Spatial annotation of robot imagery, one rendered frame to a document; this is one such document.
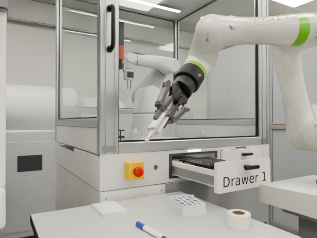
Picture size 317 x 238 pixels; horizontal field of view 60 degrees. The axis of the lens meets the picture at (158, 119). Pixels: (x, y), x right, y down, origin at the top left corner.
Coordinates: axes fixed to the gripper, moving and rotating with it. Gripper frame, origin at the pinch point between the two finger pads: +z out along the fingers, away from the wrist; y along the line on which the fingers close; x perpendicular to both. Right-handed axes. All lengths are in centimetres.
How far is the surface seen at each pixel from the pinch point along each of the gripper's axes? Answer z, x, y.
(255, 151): -56, -15, -69
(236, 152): -46, -19, -58
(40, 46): -183, -319, 57
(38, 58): -170, -322, 45
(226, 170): -11.2, 0.8, -33.8
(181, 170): -14.2, -23.3, -35.3
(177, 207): 7.4, -10.7, -30.8
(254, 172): -20.2, 4.0, -45.3
